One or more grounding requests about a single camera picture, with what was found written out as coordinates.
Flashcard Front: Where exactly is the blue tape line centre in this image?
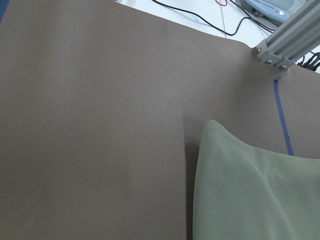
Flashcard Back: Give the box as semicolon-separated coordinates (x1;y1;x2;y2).
273;77;294;156

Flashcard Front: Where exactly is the brown table mat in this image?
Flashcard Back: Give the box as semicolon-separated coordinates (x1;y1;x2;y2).
0;0;320;240

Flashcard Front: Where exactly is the blue teach pendant device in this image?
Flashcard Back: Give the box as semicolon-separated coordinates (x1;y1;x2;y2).
240;0;307;26

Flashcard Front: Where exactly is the black braided cable bundle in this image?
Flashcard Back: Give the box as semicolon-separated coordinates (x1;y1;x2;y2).
297;51;320;73

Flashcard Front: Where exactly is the aluminium frame post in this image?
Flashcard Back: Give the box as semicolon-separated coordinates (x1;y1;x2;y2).
256;0;320;70

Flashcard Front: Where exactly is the green long-sleeve shirt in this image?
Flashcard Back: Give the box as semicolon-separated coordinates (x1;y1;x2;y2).
192;120;320;240

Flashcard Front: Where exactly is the black background cable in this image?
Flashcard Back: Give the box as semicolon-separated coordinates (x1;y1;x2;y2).
152;0;276;36

